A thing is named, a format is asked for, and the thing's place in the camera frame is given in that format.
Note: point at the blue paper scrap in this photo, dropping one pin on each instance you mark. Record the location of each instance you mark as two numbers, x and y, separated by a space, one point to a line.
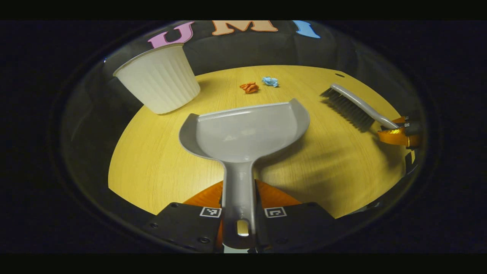
270 81

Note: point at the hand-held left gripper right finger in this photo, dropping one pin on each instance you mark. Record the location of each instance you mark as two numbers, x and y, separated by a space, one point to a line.
293 224

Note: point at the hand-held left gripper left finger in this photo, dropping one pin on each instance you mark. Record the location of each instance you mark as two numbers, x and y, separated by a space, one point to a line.
182 224

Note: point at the grey plastic dustpan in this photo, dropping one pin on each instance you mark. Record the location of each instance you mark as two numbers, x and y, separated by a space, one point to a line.
243 133

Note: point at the orange paper scrap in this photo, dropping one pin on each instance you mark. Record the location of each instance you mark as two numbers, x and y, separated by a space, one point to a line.
249 88

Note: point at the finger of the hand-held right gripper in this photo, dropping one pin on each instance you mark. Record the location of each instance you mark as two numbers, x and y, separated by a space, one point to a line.
395 137
412 127

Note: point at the small grey broom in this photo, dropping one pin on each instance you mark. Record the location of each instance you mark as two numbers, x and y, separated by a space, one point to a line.
348 109

